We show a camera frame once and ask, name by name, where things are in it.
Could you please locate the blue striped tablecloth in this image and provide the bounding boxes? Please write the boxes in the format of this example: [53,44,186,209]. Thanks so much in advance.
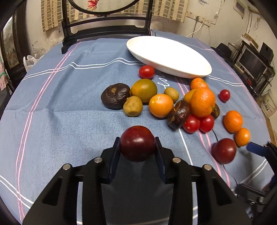
[1,31,273,224]

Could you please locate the yellow-orange citrus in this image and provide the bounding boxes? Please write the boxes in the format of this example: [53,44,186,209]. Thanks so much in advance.
[184,89,196,104]

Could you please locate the checked curtain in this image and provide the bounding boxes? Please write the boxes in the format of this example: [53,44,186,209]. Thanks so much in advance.
[41,0,189,31]

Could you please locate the dark framed picture panel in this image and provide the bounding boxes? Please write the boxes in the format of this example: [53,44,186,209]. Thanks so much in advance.
[1,15,24,74]

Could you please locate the red cherry tomato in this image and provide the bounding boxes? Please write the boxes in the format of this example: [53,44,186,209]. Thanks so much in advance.
[199,115,215,133]
[183,114,200,134]

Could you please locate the white oval plate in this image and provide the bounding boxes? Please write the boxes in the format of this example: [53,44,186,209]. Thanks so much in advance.
[126,36,212,79]

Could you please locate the large rough mandarin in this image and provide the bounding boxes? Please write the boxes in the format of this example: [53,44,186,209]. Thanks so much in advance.
[190,88,216,118]

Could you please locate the white plastic bag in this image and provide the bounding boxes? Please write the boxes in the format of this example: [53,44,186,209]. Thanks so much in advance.
[23,55,39,72]

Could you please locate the small orange kumquat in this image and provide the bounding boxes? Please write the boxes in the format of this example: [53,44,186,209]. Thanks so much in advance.
[235,128,251,147]

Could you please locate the wrinkled dark passion fruit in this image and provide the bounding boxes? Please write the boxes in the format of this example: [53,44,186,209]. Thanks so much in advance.
[101,83,131,110]

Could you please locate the green-yellow citrus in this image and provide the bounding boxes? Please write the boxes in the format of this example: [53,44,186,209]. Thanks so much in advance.
[131,79,157,103]

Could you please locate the smooth orange citrus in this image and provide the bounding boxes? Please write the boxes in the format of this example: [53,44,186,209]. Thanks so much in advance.
[148,94,174,118]

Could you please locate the small kiwi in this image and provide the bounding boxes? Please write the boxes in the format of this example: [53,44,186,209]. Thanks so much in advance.
[164,87,179,103]
[123,96,143,117]

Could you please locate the round embroidered screen stand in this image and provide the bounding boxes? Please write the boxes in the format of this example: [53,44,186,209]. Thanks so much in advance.
[60,0,154,55]

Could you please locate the dark red plum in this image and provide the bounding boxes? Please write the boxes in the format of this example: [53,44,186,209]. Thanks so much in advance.
[211,138,237,164]
[120,126,155,162]

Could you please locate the wall power strip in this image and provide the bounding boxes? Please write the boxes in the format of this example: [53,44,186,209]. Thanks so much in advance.
[186,11,211,27]

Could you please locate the computer monitor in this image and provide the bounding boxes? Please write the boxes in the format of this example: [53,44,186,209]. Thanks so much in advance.
[238,48,267,80]

